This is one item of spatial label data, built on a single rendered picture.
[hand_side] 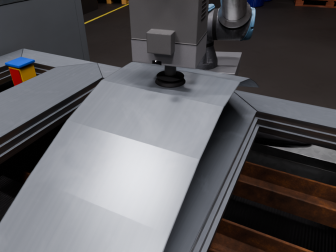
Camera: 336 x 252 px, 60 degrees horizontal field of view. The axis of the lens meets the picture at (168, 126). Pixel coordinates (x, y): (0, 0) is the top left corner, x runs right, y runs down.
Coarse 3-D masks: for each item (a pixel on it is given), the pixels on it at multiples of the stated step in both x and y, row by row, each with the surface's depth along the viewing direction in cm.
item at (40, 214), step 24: (24, 192) 32; (48, 192) 32; (24, 216) 31; (48, 216) 30; (72, 216) 30; (96, 216) 29; (120, 216) 29; (0, 240) 30; (24, 240) 30; (48, 240) 29; (72, 240) 29; (96, 240) 28; (120, 240) 28; (144, 240) 27
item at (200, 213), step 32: (32, 128) 65; (224, 128) 62; (256, 128) 67; (288, 128) 66; (320, 128) 63; (0, 160) 59; (224, 160) 53; (192, 192) 46; (224, 192) 48; (192, 224) 41
